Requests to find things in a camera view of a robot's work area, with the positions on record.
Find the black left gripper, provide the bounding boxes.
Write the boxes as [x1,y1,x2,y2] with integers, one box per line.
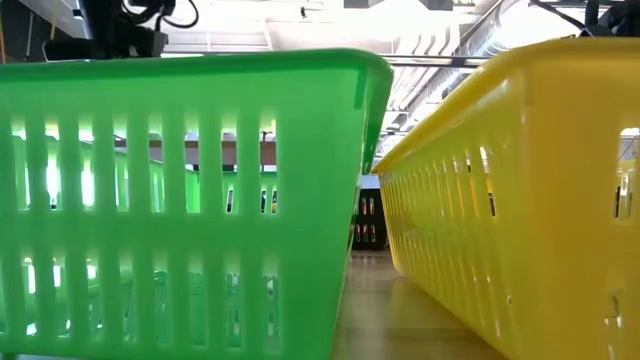
[42,29,169,62]

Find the green slotted plastic basket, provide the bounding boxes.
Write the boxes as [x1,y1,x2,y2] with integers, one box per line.
[0,48,395,360]

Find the black slotted plastic basket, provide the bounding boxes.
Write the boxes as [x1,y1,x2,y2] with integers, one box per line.
[351,187,390,252]

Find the yellow slotted plastic basket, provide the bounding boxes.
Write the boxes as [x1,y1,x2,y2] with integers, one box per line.
[372,37,640,360]

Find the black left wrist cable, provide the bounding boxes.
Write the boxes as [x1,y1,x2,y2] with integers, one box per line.
[155,0,200,31]

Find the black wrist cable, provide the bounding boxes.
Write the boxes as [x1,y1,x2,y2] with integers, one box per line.
[528,0,589,31]
[155,0,200,31]

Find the silver ribbed ventilation duct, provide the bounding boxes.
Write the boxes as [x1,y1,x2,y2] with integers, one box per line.
[434,0,531,101]

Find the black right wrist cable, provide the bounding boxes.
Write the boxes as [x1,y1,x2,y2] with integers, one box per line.
[528,0,589,31]

